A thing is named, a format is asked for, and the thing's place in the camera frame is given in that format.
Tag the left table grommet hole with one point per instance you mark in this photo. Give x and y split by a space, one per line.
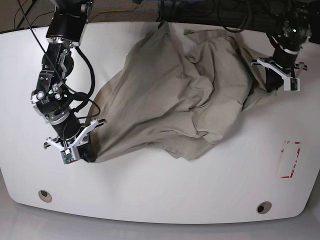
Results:
45 196

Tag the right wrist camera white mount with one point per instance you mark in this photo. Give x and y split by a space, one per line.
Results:
68 147

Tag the red tape rectangle marking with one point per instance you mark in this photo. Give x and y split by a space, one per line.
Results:
288 159

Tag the beige t-shirt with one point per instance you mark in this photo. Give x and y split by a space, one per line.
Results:
183 103

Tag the right table grommet hole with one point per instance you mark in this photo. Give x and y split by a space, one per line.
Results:
264 207

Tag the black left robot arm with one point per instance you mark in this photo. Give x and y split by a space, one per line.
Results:
285 23

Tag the table grommet hole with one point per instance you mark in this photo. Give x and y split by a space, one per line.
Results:
264 207
45 196

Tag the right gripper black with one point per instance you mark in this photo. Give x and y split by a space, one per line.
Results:
85 149

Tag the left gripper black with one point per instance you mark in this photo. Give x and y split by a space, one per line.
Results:
273 80

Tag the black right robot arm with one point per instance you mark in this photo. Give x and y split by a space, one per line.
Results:
52 99

